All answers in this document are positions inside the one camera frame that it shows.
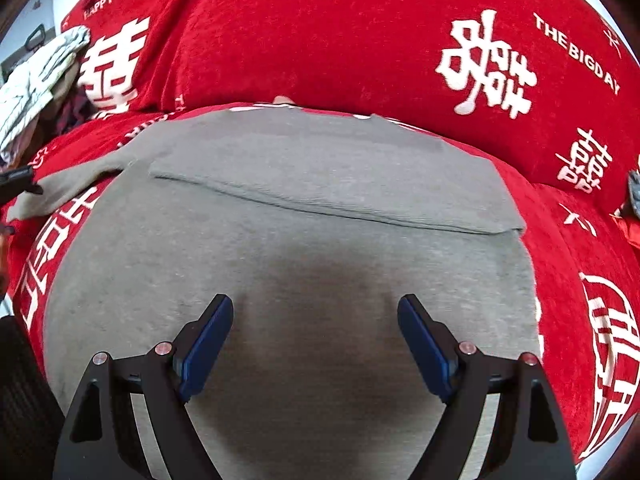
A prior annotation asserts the person's dark clothing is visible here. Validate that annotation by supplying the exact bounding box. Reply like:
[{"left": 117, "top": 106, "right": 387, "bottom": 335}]
[{"left": 0, "top": 314, "right": 67, "bottom": 480}]

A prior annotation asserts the dark plaid cloth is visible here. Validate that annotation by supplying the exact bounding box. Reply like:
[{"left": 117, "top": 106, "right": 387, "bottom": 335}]
[{"left": 47, "top": 80, "right": 96, "bottom": 128}]

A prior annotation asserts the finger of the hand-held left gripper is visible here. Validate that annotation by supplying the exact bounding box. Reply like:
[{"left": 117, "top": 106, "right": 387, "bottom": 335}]
[{"left": 0, "top": 166, "right": 43, "bottom": 202}]

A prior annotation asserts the crumpled grey cloth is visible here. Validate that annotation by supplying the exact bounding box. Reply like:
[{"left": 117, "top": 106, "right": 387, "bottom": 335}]
[{"left": 626, "top": 169, "right": 640, "bottom": 217}]

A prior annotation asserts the red shiny cloth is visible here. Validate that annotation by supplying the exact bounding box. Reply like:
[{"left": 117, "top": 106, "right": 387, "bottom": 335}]
[{"left": 611, "top": 205, "right": 640, "bottom": 252}]

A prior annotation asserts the red printed sofa blanket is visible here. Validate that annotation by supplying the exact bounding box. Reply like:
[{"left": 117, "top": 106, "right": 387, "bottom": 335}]
[{"left": 0, "top": 0, "right": 640, "bottom": 466}]

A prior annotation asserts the white striped cloth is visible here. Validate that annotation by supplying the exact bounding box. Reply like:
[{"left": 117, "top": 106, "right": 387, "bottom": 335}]
[{"left": 0, "top": 25, "right": 92, "bottom": 161}]

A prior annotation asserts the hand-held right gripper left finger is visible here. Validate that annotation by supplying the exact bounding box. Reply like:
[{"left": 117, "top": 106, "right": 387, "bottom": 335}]
[{"left": 52, "top": 294, "right": 234, "bottom": 480}]

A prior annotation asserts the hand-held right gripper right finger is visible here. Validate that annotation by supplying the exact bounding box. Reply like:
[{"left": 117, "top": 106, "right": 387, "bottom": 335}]
[{"left": 398, "top": 294, "right": 578, "bottom": 480}]

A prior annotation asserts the grey knit garment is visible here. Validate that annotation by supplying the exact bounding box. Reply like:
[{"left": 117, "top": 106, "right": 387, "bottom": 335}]
[{"left": 6, "top": 105, "right": 543, "bottom": 480}]

